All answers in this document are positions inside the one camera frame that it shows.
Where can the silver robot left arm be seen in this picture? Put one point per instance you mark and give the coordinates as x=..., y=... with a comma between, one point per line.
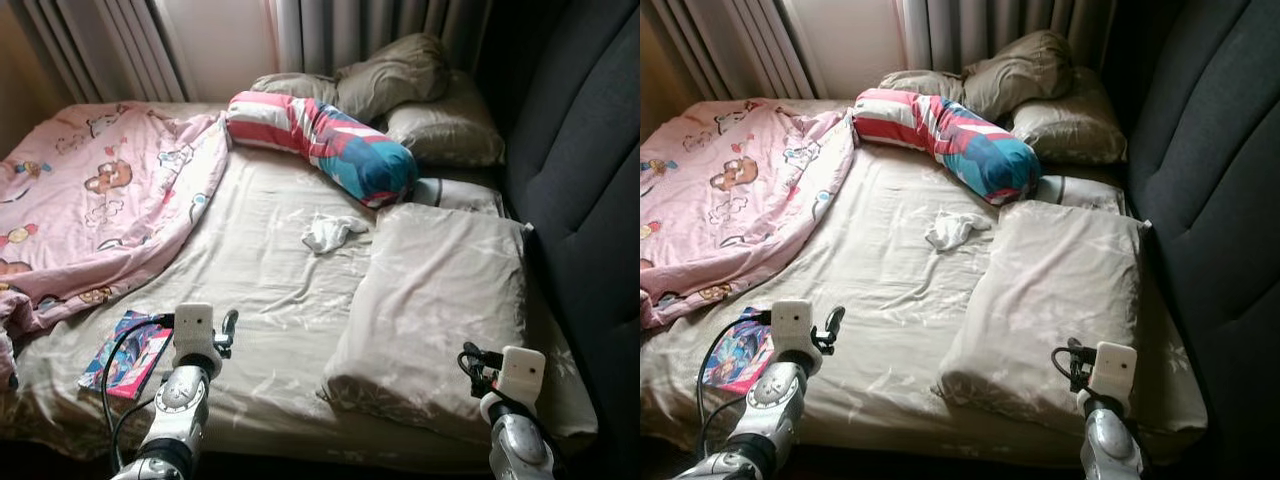
x=180, y=400
x=775, y=395

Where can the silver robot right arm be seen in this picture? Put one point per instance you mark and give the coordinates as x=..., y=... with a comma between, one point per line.
x=520, y=445
x=1110, y=445

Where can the floral taupe bedsheet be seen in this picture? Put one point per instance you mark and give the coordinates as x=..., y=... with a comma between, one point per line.
x=880, y=290
x=260, y=290

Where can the large floral taupe pillow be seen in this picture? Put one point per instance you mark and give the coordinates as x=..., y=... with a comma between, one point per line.
x=430, y=300
x=1050, y=300

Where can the anime cover comic book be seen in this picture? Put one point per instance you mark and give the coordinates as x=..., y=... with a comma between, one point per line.
x=140, y=365
x=745, y=365

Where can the white crumpled sock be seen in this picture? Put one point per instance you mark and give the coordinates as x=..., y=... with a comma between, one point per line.
x=950, y=232
x=328, y=235

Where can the small grey white pillow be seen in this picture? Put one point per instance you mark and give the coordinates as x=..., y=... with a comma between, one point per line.
x=1085, y=193
x=460, y=195

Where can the pink cartoon print blanket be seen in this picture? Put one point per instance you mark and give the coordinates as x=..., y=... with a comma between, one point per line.
x=730, y=190
x=100, y=200

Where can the red white blue bolster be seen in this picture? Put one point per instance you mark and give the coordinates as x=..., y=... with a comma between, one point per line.
x=950, y=140
x=330, y=145

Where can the medium floral taupe pillow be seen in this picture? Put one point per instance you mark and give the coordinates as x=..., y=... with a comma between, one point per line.
x=1070, y=128
x=445, y=130

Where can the dark grey upholstered headboard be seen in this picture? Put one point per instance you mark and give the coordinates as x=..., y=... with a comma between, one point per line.
x=590, y=150
x=1220, y=150

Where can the flat plain taupe pillow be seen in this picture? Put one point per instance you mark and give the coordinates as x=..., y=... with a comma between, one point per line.
x=295, y=86
x=920, y=83

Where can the bright window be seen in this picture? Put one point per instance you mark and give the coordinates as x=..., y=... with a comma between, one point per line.
x=845, y=45
x=215, y=45

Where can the pink sheer curtain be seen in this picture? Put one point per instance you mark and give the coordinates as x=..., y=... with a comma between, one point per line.
x=270, y=30
x=898, y=30

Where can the grey pleated curtain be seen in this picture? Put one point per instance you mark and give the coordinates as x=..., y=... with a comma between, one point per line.
x=970, y=30
x=90, y=45
x=720, y=45
x=340, y=30

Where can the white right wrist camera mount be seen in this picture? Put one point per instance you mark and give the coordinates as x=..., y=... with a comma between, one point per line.
x=1113, y=368
x=522, y=372

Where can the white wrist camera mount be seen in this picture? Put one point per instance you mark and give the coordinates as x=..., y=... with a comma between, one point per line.
x=1113, y=368
x=193, y=330
x=790, y=328
x=522, y=372

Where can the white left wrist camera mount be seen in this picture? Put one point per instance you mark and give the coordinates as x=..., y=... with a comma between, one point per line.
x=193, y=330
x=790, y=328

